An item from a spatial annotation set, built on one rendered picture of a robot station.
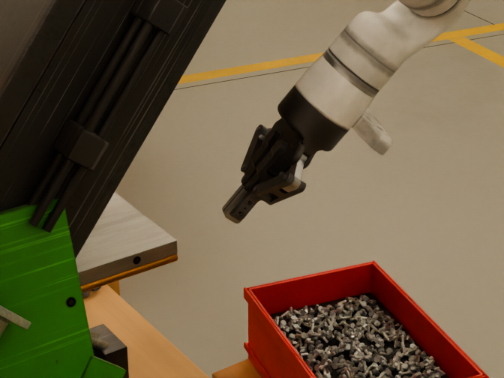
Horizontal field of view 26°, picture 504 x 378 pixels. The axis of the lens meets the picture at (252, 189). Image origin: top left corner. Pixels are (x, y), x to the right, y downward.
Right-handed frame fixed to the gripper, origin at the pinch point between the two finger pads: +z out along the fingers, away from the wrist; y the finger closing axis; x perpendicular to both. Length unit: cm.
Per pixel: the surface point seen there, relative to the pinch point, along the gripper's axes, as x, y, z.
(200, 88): 137, -329, 71
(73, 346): -11.2, 12.1, 17.6
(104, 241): -6.1, -8.1, 15.0
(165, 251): -0.3, -5.7, 11.4
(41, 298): -16.6, 11.2, 15.0
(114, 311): 11.2, -27.1, 32.2
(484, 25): 262, -381, -27
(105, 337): 0.9, -5.6, 24.9
